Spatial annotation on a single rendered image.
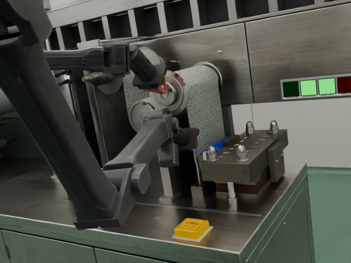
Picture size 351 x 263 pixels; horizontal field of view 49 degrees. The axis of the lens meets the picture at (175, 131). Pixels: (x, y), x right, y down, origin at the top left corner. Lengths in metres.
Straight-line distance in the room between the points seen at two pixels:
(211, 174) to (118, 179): 0.57
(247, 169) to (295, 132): 2.83
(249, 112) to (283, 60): 2.65
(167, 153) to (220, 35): 0.60
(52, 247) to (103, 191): 0.87
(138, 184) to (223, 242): 0.40
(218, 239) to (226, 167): 0.25
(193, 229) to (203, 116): 0.44
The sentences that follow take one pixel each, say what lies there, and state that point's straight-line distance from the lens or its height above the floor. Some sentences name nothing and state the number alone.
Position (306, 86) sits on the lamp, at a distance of 1.40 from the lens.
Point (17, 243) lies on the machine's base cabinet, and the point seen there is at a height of 0.77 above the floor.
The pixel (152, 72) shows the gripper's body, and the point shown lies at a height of 1.33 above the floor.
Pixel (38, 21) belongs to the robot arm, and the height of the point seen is 1.44.
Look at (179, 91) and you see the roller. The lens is 1.21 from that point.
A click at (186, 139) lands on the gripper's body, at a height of 1.12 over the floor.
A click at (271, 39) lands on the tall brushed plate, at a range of 1.42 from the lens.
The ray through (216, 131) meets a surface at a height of 1.07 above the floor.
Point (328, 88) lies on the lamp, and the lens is 1.39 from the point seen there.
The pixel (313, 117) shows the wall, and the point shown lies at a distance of 3.87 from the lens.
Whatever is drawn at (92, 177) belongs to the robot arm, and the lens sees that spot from 0.57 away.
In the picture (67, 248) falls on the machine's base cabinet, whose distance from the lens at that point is 1.40.
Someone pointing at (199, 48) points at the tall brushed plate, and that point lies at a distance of 1.54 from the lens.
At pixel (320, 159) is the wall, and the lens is 3.98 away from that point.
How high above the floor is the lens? 1.38
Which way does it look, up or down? 12 degrees down
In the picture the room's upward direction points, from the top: 9 degrees counter-clockwise
